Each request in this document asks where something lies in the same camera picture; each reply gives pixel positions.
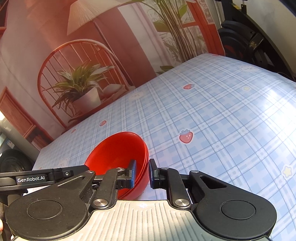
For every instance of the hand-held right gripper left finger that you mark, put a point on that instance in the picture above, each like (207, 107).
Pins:
(131, 173)

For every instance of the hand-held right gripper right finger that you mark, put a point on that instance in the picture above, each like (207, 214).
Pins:
(153, 173)

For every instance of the grey washing machine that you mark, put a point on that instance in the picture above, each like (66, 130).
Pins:
(11, 160)

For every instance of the blue plaid tablecloth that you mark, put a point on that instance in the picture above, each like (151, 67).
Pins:
(208, 127)

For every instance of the black exercise bike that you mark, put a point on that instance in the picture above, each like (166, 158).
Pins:
(252, 37)

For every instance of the printed wall cloth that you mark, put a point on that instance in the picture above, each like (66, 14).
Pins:
(69, 46)

